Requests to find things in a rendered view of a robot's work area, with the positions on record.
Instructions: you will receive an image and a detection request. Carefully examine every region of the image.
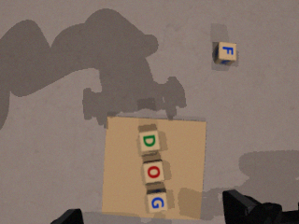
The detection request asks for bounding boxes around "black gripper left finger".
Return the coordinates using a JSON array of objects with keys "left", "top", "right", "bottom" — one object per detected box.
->
[{"left": 50, "top": 209, "right": 84, "bottom": 224}]

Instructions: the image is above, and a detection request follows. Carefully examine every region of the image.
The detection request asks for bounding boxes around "tan block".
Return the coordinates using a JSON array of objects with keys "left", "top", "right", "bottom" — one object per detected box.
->
[
  {"left": 139, "top": 130, "right": 161, "bottom": 152},
  {"left": 215, "top": 42, "right": 236, "bottom": 65},
  {"left": 143, "top": 159, "right": 164, "bottom": 183},
  {"left": 147, "top": 188, "right": 168, "bottom": 213}
]

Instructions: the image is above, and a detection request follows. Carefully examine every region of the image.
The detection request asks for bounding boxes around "tan square mat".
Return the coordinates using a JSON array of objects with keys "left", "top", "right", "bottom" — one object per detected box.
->
[{"left": 102, "top": 116, "right": 206, "bottom": 220}]

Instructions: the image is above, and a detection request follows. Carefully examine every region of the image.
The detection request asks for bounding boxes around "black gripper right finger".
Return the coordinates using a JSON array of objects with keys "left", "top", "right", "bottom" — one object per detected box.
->
[{"left": 222, "top": 189, "right": 299, "bottom": 224}]

